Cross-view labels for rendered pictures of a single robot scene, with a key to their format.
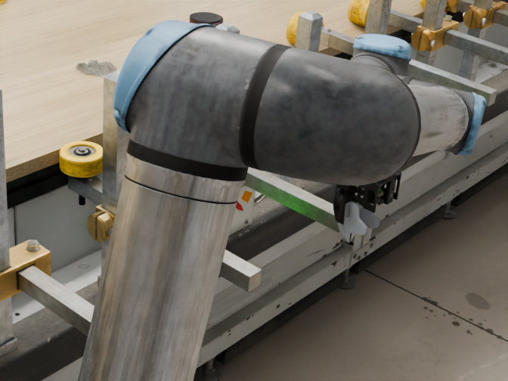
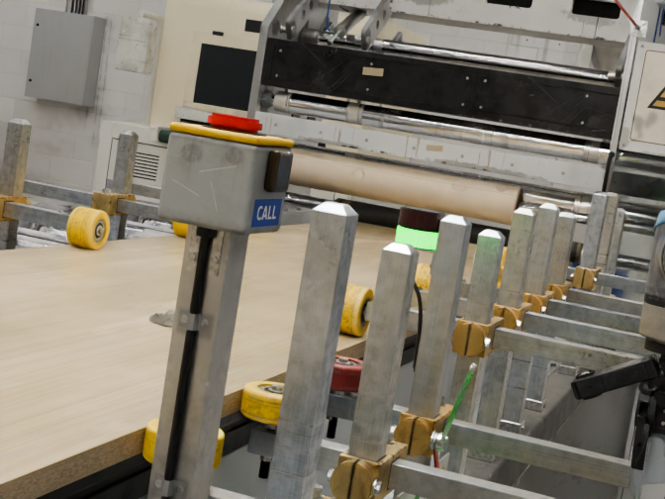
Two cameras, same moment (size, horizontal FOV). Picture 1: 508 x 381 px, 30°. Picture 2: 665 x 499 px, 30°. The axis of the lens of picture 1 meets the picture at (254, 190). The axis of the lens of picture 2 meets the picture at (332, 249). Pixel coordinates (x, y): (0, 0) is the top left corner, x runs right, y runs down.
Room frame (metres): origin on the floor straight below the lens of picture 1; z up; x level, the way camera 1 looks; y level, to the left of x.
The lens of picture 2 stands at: (0.09, 0.76, 1.25)
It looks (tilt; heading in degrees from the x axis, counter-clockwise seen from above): 6 degrees down; 341
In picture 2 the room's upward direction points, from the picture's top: 9 degrees clockwise
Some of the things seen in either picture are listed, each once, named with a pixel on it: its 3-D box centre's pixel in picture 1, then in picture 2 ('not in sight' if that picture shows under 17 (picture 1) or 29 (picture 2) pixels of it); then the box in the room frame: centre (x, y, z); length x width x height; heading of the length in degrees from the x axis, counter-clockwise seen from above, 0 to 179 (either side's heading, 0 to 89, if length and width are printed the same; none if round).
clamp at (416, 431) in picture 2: not in sight; (423, 428); (1.59, 0.07, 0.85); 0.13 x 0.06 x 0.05; 142
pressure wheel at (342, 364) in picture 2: not in sight; (336, 397); (1.69, 0.16, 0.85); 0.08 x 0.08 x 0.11
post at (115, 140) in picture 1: (116, 203); (367, 449); (1.38, 0.23, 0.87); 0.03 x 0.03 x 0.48; 52
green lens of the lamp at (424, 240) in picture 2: not in sight; (418, 237); (1.60, 0.12, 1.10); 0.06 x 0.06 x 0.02
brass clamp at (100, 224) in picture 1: (125, 215); (368, 471); (1.39, 0.22, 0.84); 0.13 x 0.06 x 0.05; 142
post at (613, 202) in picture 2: not in sight; (596, 281); (2.96, -0.99, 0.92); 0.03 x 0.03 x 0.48; 52
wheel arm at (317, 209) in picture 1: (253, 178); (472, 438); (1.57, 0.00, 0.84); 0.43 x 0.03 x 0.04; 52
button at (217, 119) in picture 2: not in sight; (234, 127); (0.97, 0.54, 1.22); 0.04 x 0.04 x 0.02
